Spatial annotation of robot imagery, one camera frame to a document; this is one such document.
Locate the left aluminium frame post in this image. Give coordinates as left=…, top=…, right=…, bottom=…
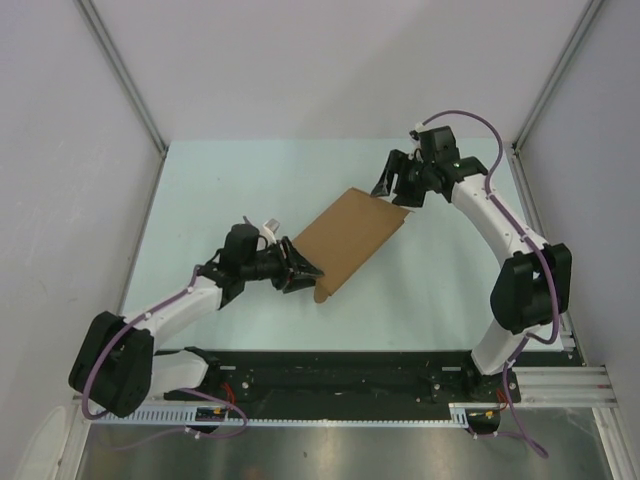
left=74, top=0, right=168, bottom=159

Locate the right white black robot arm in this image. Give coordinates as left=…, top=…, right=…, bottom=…
left=371, top=126, right=572, bottom=401

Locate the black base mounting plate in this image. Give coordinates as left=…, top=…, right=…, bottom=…
left=159, top=349, right=584, bottom=404

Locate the grey slotted cable duct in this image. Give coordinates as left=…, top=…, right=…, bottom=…
left=96, top=403, right=502, bottom=429

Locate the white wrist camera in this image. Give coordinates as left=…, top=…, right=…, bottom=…
left=260, top=218, right=280, bottom=240
left=409, top=123, right=433, bottom=148

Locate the aluminium front rail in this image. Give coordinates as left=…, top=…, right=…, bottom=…
left=514, top=366, right=618, bottom=408

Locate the aluminium frame post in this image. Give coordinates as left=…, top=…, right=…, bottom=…
left=511, top=0, right=608, bottom=154
left=74, top=0, right=168, bottom=159

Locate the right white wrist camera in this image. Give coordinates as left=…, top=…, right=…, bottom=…
left=409, top=123, right=433, bottom=148

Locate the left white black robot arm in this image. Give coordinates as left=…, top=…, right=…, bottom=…
left=68, top=223, right=324, bottom=420

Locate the brown cardboard box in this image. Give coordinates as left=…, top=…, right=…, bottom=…
left=293, top=188, right=410, bottom=304

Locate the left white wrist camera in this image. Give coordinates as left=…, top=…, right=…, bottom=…
left=260, top=218, right=280, bottom=240

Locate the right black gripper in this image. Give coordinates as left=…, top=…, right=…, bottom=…
left=369, top=151, right=434, bottom=210

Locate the right aluminium frame post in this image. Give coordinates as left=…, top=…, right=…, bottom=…
left=511, top=0, right=608, bottom=154

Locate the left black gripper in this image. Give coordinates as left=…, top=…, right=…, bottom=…
left=241, top=236, right=323, bottom=293

